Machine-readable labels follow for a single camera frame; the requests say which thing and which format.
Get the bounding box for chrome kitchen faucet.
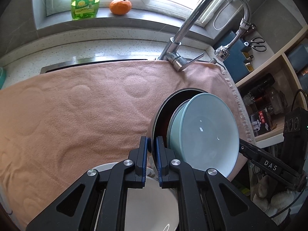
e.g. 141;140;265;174
158;0;252;72

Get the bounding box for gloved hand on right gripper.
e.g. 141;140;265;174
251;175;295;217

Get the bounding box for orange-pink towel mat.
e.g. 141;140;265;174
1;60;255;229

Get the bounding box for large stainless steel bowl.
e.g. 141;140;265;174
147;88;207;154

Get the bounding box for white plate grey leaf pattern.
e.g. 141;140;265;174
92;162;180;231

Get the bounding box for blue knife block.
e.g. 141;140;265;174
213;31;249;83

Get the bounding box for orange tangerine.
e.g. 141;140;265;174
109;0;132;16

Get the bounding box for light blue ceramic bowl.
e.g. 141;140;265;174
167;93;240;177

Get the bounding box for black scissors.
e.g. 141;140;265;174
244;37;267;52

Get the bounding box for green dish soap bottle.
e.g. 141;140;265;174
71;0;100;20

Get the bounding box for teal power strip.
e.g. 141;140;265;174
0;67;6;89

